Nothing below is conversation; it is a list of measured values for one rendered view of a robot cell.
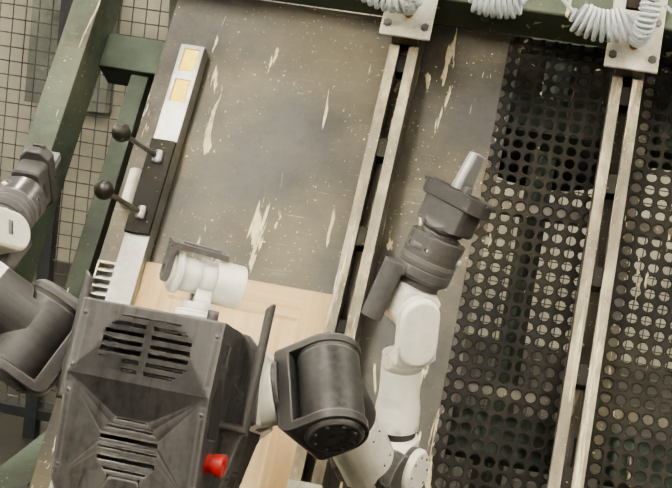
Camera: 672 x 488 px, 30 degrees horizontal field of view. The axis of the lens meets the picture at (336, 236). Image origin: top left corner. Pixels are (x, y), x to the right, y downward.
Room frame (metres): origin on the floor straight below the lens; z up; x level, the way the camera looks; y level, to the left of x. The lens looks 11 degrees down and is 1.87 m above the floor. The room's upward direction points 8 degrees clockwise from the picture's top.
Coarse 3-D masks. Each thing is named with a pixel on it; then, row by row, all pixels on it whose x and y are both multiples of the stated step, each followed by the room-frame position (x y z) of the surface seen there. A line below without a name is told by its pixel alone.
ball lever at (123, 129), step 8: (112, 128) 2.32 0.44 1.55; (120, 128) 2.31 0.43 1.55; (128, 128) 2.32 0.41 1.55; (112, 136) 2.32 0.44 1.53; (120, 136) 2.31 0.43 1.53; (128, 136) 2.31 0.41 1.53; (136, 144) 2.35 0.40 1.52; (152, 152) 2.37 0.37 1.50; (160, 152) 2.39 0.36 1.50; (152, 160) 2.38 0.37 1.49; (160, 160) 2.38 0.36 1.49
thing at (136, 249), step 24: (192, 48) 2.53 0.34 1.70; (192, 72) 2.50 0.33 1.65; (168, 96) 2.47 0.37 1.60; (192, 96) 2.48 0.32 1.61; (168, 120) 2.44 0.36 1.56; (168, 192) 2.40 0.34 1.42; (144, 240) 2.31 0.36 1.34; (120, 264) 2.28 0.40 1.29; (144, 264) 2.30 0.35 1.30; (120, 288) 2.26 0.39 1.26
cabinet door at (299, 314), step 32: (160, 288) 2.27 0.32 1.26; (256, 288) 2.26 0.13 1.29; (288, 288) 2.26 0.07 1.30; (224, 320) 2.23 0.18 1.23; (256, 320) 2.23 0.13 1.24; (288, 320) 2.23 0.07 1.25; (320, 320) 2.22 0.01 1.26; (256, 448) 2.10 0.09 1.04; (288, 448) 2.09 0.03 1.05; (256, 480) 2.07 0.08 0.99
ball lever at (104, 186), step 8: (96, 184) 2.25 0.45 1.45; (104, 184) 2.25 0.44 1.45; (112, 184) 2.26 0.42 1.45; (96, 192) 2.25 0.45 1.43; (104, 192) 2.24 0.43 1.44; (112, 192) 2.25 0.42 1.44; (120, 200) 2.28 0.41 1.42; (136, 208) 2.31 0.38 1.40; (144, 208) 2.32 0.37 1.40; (136, 216) 2.32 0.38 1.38; (144, 216) 2.32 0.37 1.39
